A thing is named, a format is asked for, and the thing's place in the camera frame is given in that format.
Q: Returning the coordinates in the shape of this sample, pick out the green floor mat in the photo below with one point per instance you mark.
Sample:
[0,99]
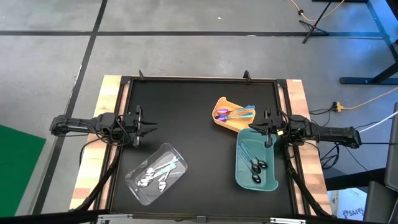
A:
[18,171]

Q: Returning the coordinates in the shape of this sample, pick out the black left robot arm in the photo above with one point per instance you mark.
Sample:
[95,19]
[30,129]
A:
[81,127]

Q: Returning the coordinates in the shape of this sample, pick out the grey chair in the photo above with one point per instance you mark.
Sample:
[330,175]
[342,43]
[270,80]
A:
[379,202]

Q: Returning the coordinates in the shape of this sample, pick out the black tripod stand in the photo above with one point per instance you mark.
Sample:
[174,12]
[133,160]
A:
[314,27]

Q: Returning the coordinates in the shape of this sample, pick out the cardboard box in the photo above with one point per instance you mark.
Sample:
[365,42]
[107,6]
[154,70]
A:
[348,202]

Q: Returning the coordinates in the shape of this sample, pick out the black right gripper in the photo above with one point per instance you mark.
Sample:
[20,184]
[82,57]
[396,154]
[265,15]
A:
[281,127]

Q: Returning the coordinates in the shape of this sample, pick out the clear plastic bin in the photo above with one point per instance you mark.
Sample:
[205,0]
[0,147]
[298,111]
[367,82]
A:
[177,177]

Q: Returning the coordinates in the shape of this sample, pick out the black desk leg frame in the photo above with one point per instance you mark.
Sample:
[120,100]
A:
[360,81]

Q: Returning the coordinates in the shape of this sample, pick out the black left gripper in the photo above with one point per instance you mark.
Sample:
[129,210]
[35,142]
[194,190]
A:
[129,126]

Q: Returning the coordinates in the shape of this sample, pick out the teal plastic bin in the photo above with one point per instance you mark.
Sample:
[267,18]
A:
[267,183]

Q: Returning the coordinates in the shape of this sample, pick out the yellow power plug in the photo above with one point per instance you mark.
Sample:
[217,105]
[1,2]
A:
[338,107]

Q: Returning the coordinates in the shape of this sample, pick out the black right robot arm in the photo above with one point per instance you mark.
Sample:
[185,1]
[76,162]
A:
[335,135]

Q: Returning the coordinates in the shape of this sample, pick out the black table edge frame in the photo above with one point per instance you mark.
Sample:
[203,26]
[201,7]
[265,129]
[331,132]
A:
[192,79]

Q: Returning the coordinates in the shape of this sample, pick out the yellow plastic bin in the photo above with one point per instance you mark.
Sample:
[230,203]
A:
[236,127]

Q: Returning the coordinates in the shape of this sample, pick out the black rig beam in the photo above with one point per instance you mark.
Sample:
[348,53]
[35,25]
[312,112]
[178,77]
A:
[62,216]

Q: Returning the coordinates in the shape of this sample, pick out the black table clamp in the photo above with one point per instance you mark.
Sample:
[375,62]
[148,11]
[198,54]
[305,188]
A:
[247,75]
[141,76]

